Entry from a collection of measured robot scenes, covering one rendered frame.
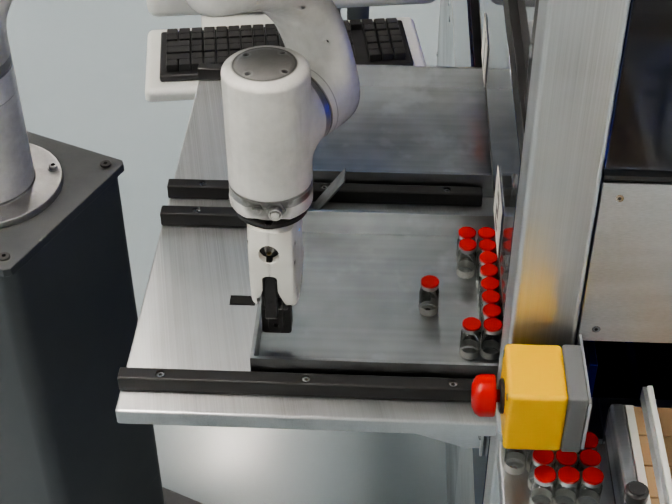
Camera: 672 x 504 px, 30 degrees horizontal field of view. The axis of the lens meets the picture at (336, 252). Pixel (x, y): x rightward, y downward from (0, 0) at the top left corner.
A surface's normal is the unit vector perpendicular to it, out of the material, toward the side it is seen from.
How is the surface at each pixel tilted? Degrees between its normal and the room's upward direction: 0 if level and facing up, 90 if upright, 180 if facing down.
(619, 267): 90
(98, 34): 0
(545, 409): 90
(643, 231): 90
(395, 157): 0
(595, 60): 90
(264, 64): 0
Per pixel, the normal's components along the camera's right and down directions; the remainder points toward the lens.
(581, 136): -0.05, 0.64
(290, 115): 0.57, 0.53
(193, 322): 0.00, -0.77
